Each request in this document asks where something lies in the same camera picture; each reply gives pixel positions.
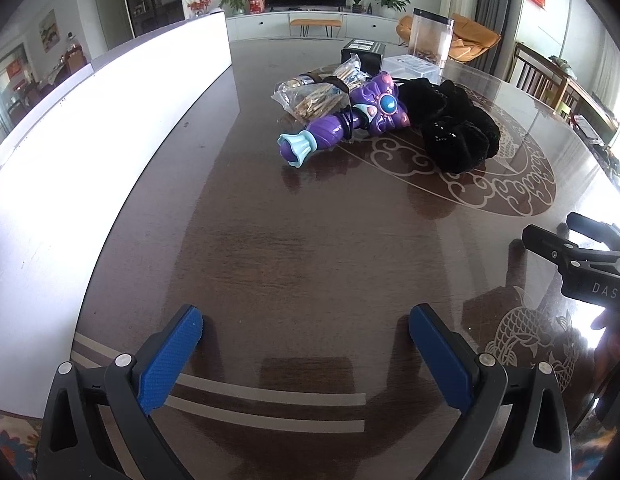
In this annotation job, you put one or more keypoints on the clear bag of wooden sticks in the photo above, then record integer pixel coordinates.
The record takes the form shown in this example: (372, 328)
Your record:
(315, 102)

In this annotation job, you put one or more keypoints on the clear pack of wipes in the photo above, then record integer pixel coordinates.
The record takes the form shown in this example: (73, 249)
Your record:
(409, 66)

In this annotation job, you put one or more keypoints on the clear jar with black lid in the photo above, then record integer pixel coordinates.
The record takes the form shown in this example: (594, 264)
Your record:
(429, 35)

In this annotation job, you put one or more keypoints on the red flowers in vase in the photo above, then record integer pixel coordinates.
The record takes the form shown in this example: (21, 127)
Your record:
(200, 4)

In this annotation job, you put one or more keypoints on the large white storage box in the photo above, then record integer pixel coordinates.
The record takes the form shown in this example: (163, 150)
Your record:
(90, 160)

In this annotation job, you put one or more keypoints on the wooden armchair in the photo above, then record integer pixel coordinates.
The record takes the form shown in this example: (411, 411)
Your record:
(589, 110)

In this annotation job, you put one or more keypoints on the framed painting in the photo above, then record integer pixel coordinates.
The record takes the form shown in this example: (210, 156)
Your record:
(48, 30)

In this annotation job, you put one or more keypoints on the small black box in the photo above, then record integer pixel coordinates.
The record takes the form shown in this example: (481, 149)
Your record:
(362, 57)

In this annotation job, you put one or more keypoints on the grey curtain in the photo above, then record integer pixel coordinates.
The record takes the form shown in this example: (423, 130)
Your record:
(497, 5)

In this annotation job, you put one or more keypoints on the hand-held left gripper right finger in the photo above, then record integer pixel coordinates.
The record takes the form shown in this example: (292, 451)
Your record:
(439, 355)

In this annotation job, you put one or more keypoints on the white television cabinet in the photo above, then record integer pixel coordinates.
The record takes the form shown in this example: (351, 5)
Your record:
(260, 25)

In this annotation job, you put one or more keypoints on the white door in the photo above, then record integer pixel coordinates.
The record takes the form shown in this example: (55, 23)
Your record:
(107, 15)

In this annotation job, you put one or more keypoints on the large leafy potted plant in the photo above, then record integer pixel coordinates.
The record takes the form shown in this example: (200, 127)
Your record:
(389, 0)

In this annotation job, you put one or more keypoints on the purple toy wand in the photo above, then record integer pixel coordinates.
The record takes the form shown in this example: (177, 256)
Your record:
(335, 132)

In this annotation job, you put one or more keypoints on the floral blanket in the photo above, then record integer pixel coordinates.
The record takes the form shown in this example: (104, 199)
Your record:
(10, 440)

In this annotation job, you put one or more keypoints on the dark wooden chair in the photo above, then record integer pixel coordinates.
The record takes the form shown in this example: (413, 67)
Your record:
(534, 75)

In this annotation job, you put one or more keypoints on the red hanging decoration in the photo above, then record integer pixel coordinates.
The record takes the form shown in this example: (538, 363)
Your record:
(15, 68)

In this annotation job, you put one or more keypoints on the person's right hand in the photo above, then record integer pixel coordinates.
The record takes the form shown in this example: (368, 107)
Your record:
(612, 355)

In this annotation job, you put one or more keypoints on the red bag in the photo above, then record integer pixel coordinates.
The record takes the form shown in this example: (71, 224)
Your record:
(256, 3)

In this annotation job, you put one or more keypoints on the black fluffy cloth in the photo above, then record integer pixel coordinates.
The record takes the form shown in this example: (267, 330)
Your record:
(449, 125)

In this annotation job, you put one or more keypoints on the wooden bench with metal legs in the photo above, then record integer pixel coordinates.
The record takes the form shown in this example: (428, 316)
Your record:
(315, 22)

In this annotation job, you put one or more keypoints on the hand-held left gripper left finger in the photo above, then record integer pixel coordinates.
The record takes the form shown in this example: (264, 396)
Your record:
(170, 350)

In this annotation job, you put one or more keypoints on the bushy green potted plant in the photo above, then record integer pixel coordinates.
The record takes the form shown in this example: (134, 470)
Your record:
(235, 0)

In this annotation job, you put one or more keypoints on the orange lounge chair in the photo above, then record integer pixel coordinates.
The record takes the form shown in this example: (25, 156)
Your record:
(469, 35)

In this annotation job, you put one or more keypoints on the small potted plant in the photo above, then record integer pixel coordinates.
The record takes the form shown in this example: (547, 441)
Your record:
(357, 1)

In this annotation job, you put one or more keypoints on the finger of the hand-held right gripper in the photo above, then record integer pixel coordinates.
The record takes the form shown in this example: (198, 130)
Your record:
(587, 224)
(542, 242)

